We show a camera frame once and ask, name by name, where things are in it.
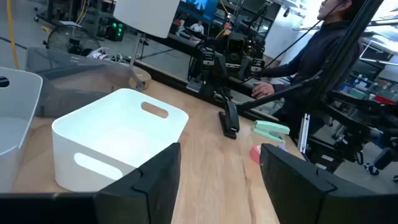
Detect white cylindrical tube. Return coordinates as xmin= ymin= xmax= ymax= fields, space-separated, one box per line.
xmin=113 ymin=0 xmax=180 ymax=91

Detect red tape roll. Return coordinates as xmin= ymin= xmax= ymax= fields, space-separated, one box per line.
xmin=249 ymin=144 xmax=262 ymax=164

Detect black floor fan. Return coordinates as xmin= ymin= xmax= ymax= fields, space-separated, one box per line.
xmin=45 ymin=24 xmax=102 ymax=58

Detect mint green stapler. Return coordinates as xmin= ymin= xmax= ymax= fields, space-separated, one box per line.
xmin=252 ymin=119 xmax=290 ymax=144

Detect dark translucent plastic bin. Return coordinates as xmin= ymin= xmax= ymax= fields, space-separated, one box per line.
xmin=25 ymin=47 xmax=144 ymax=118

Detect silver aluminium bracket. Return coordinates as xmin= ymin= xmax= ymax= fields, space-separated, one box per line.
xmin=297 ymin=113 xmax=311 ymax=154

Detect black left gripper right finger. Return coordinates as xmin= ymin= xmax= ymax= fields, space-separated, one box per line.
xmin=259 ymin=143 xmax=398 ymax=224

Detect yellow floor cable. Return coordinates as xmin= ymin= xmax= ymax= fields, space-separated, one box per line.
xmin=6 ymin=0 xmax=20 ymax=70

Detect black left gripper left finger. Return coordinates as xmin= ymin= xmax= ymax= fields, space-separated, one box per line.
xmin=95 ymin=142 xmax=182 ymax=224

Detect white plastic bin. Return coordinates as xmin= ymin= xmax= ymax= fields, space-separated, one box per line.
xmin=51 ymin=88 xmax=189 ymax=193

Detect black stapler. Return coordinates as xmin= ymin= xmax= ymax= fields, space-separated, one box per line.
xmin=218 ymin=100 xmax=241 ymax=140

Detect person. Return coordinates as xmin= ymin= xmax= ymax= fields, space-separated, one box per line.
xmin=251 ymin=0 xmax=366 ymax=141
xmin=189 ymin=20 xmax=205 ymax=35

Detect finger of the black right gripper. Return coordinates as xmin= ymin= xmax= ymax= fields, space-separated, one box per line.
xmin=198 ymin=46 xmax=218 ymax=94
xmin=248 ymin=57 xmax=266 ymax=81

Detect computer monitor blue screen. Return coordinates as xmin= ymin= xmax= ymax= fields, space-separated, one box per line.
xmin=179 ymin=0 xmax=220 ymax=21

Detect light grey plastic bin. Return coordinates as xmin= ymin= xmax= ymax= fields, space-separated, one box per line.
xmin=0 ymin=67 xmax=44 ymax=194

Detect white power adapter cable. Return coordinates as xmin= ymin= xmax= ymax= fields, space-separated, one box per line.
xmin=88 ymin=47 xmax=124 ymax=64

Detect black device green lights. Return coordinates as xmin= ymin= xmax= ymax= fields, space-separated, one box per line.
xmin=106 ymin=19 xmax=126 ymax=42

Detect person's hand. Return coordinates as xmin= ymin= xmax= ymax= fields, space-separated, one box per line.
xmin=251 ymin=81 xmax=276 ymax=100

